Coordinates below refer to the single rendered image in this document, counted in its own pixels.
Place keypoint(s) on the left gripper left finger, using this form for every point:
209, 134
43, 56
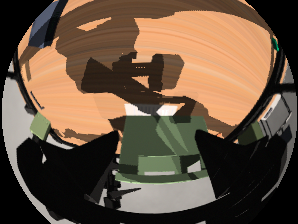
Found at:
88, 165

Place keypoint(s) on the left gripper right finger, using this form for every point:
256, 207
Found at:
225, 160

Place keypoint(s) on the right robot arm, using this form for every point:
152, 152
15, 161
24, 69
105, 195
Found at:
55, 216

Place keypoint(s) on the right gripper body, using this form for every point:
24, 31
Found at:
108, 199

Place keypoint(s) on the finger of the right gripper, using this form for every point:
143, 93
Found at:
114, 166
117, 194

